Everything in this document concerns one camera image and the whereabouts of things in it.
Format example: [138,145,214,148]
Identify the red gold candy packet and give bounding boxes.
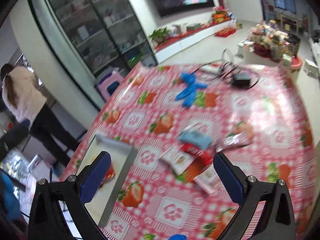
[100,163,116,187]

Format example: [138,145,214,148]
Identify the white nougat packet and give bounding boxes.
[159,146,195,176]
[193,165,222,194]

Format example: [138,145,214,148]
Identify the pink snack packet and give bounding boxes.
[215,131,253,153]

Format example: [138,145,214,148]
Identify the red snack packet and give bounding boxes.
[180,143,214,166]

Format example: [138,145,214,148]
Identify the blue snack packet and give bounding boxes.
[178,127,213,150]

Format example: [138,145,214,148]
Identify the blue gloved right hand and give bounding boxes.
[168,234,187,240]

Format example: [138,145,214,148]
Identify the grey white tray box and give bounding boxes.
[67,130,138,228]

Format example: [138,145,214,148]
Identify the pink plastic stool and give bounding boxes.
[97,71,124,101]

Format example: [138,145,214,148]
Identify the pink strawberry tablecloth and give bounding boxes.
[60,62,318,240]

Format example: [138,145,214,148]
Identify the person in beige sweater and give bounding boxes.
[1,63,79,167]

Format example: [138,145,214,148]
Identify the blue rubber gloves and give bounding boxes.
[175,73,207,108]

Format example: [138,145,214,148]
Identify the black power adapter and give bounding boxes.
[231,73,251,88]

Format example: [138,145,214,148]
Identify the red white tv console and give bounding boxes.
[155,18,236,63]

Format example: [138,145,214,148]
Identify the glass display cabinet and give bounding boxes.
[28,0,157,109]

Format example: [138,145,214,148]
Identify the small white stool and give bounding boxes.
[304,59,319,79]

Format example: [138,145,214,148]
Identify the green potted plant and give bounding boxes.
[149,27,171,44]

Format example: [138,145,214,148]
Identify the white power strip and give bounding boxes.
[200,64,223,75]

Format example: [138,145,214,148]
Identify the cluttered coffee table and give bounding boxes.
[238,20,302,69]

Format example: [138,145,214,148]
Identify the white sofa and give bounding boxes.
[309,29,320,67]

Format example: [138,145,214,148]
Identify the black cable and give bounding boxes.
[192,48,261,90]

